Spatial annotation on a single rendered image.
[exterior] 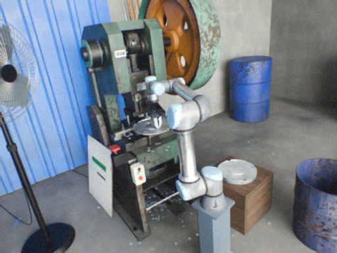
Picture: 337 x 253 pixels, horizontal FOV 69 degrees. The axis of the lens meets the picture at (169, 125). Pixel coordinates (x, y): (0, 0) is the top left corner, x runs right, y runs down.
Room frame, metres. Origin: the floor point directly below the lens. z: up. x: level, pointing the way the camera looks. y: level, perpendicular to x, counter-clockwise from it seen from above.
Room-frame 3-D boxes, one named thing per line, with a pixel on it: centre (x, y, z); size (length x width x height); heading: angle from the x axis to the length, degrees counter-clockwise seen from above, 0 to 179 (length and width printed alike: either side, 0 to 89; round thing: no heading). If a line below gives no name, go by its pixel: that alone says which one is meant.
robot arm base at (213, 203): (1.16, -0.21, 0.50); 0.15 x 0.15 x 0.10
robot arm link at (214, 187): (1.16, -0.20, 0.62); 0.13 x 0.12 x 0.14; 110
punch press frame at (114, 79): (1.91, 0.29, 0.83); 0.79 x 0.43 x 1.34; 33
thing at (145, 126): (1.64, 0.12, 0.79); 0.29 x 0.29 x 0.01
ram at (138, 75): (1.76, 0.19, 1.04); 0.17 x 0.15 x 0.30; 33
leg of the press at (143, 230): (1.77, 0.52, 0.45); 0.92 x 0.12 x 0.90; 33
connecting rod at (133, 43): (1.79, 0.21, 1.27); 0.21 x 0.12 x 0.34; 33
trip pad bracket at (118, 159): (1.43, 0.35, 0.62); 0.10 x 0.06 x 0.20; 123
